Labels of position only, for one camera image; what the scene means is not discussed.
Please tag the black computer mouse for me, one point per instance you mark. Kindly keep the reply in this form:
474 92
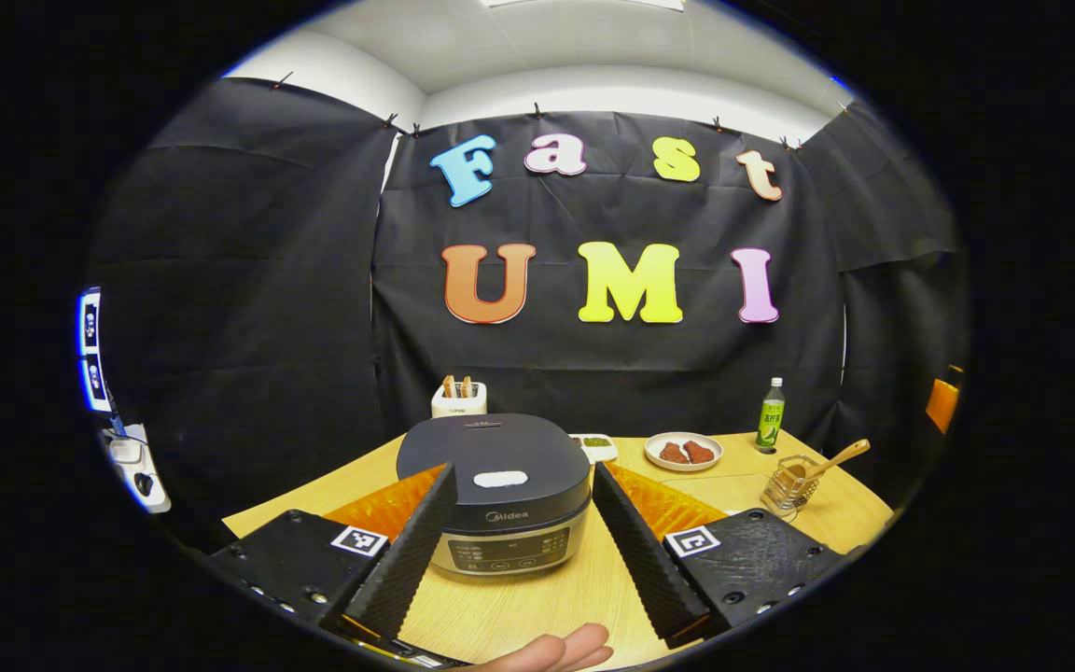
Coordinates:
144 483

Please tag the wooden spoon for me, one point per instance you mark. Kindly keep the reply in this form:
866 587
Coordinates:
836 457

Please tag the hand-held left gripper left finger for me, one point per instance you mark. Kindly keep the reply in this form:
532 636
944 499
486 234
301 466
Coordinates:
402 560

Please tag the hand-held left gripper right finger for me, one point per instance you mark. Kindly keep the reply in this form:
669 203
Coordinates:
645 560

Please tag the green tea bottle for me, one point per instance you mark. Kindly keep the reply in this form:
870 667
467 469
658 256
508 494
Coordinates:
770 420

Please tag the ceiling light panel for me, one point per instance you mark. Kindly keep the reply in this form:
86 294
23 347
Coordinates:
584 3

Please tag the white desk tray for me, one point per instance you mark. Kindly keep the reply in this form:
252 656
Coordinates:
132 453

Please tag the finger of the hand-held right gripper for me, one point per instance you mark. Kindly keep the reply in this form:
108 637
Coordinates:
944 401

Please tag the black backdrop cloth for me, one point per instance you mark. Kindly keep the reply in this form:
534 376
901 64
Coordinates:
267 308

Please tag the computer monitor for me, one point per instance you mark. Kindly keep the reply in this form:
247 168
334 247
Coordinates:
92 350

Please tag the white plate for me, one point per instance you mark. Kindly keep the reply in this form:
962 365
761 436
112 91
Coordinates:
682 467

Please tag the black and steel rice cooker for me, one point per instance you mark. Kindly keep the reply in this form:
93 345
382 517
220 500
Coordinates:
500 453

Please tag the white divided sauce dish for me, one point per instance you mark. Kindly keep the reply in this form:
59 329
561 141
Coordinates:
598 446

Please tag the brown meat piece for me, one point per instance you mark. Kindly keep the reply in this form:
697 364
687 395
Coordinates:
674 454
700 452

